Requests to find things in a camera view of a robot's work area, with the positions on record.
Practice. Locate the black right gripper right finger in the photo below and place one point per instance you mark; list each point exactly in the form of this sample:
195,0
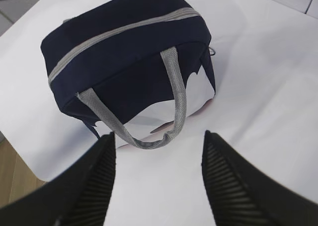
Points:
239,194

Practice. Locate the navy blue lunch bag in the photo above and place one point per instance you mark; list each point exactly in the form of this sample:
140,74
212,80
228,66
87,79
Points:
139,67

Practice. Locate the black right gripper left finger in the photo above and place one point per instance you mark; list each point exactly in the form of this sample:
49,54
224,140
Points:
80,196

